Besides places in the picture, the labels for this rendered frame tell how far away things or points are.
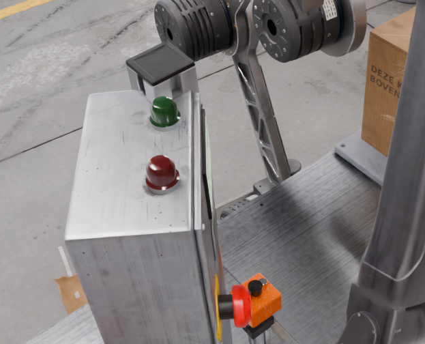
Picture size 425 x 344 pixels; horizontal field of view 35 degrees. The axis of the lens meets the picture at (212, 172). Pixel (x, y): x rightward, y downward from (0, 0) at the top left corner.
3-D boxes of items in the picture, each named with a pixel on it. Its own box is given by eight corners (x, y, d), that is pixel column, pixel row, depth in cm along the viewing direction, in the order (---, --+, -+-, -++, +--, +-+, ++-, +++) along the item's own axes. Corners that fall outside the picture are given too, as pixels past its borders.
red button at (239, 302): (216, 313, 58) (251, 311, 58) (215, 277, 60) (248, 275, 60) (220, 337, 60) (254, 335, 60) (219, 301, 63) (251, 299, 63)
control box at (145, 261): (113, 373, 61) (61, 240, 48) (125, 228, 73) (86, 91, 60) (224, 365, 61) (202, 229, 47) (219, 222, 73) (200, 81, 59)
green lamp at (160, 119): (149, 133, 55) (144, 111, 53) (151, 112, 57) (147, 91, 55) (181, 130, 55) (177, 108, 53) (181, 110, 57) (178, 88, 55)
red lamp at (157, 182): (145, 196, 50) (140, 174, 48) (147, 171, 52) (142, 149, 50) (180, 193, 50) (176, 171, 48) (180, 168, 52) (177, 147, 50)
